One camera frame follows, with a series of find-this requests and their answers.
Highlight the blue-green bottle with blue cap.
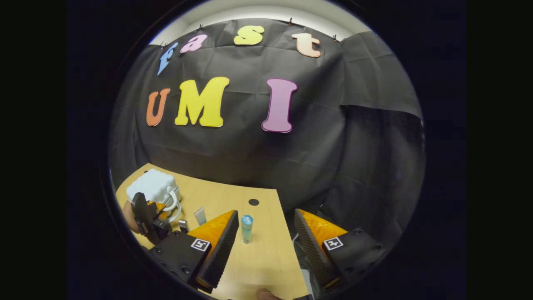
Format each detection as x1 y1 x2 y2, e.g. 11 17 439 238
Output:
241 215 254 244

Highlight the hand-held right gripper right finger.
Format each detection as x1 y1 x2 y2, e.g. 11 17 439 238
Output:
293 208 388 294

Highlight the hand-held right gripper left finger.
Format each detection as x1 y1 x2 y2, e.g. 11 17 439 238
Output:
150 209 240 294

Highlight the black backdrop cloth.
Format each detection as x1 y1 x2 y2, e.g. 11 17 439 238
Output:
109 19 425 250

